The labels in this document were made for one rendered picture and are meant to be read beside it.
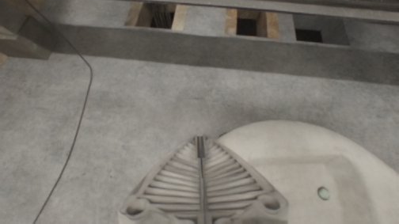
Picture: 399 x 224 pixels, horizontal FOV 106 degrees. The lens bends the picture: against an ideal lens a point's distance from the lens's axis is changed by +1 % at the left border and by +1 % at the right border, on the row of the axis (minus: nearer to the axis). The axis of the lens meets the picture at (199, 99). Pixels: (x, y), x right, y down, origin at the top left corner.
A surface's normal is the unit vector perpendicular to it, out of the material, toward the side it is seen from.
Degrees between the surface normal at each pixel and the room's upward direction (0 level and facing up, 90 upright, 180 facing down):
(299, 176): 0
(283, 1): 0
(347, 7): 0
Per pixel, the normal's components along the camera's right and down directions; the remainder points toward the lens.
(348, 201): -0.96, -0.06
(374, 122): 0.00, -0.35
